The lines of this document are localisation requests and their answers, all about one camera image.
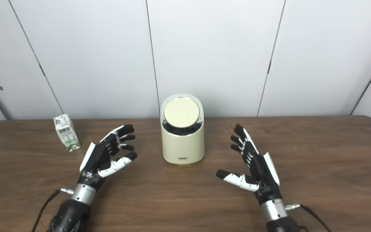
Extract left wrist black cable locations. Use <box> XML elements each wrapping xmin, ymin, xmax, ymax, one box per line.
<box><xmin>31</xmin><ymin>188</ymin><xmax>75</xmax><ymax>232</ymax></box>

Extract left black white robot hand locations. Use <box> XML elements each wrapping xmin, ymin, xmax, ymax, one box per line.
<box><xmin>79</xmin><ymin>124</ymin><xmax>138</xmax><ymax>190</ymax></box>

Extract cream-colored bin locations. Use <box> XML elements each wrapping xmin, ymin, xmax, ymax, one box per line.
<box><xmin>160</xmin><ymin>94</ymin><xmax>205</xmax><ymax>165</ymax></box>

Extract white green milk carton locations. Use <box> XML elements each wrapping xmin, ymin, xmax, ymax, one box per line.
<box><xmin>53</xmin><ymin>114</ymin><xmax>81</xmax><ymax>152</ymax></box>

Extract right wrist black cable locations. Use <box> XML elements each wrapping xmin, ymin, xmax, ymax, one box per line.
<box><xmin>285</xmin><ymin>203</ymin><xmax>332</xmax><ymax>232</ymax></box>

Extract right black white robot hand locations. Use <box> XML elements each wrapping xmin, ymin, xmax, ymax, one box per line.
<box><xmin>216</xmin><ymin>124</ymin><xmax>283</xmax><ymax>204</ymax></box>

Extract cream round bin lid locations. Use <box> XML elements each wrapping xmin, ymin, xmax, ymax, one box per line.
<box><xmin>164</xmin><ymin>98</ymin><xmax>201</xmax><ymax>128</ymax></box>

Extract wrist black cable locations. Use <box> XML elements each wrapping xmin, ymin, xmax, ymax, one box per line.
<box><xmin>31</xmin><ymin>188</ymin><xmax>75</xmax><ymax>232</ymax></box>
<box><xmin>285</xmin><ymin>203</ymin><xmax>332</xmax><ymax>232</ymax></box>

